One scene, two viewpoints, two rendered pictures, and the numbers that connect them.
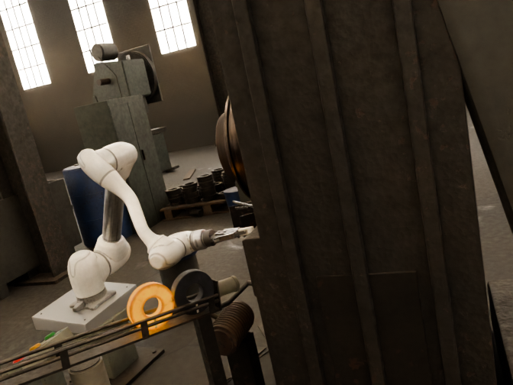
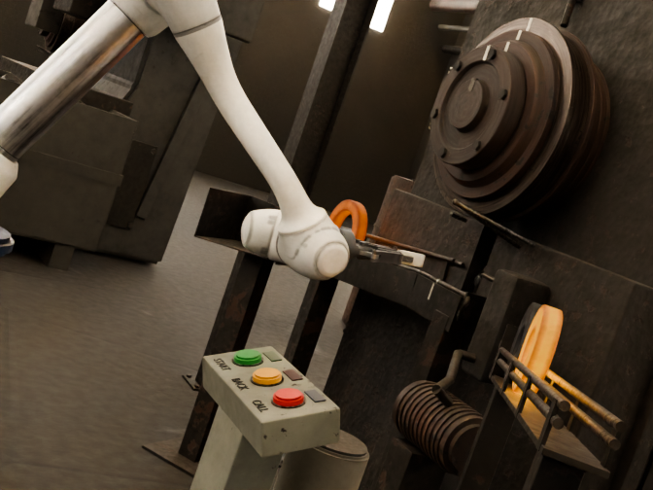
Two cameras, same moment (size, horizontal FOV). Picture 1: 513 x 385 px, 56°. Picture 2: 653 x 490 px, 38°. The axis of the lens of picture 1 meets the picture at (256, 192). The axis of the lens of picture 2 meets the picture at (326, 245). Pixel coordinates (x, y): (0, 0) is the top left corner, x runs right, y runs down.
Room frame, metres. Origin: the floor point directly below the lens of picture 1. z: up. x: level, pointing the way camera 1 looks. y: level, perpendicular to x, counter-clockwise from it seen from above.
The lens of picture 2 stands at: (0.81, 1.86, 0.93)
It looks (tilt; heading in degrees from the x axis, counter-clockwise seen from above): 6 degrees down; 309
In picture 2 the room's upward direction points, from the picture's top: 19 degrees clockwise
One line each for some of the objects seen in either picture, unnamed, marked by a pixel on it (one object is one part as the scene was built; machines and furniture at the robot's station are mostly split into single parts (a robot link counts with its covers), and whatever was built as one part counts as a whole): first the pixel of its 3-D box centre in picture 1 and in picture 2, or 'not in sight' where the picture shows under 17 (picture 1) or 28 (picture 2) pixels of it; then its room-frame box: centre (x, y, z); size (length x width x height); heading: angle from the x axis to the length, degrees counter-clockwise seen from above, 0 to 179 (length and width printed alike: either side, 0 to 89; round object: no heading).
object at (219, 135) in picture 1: (234, 146); (474, 107); (2.01, 0.05, 1.11); 0.28 x 0.06 x 0.28; 158
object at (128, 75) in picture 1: (133, 109); not in sight; (9.94, 2.07, 1.36); 1.37 x 1.16 x 2.71; 58
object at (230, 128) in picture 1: (256, 142); (506, 120); (1.98, -0.04, 1.11); 0.47 x 0.06 x 0.47; 158
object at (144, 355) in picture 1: (107, 344); not in sight; (2.44, 0.97, 0.16); 0.40 x 0.40 x 0.31; 60
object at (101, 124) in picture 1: (127, 164); not in sight; (5.69, 1.41, 0.75); 0.70 x 0.48 x 1.50; 158
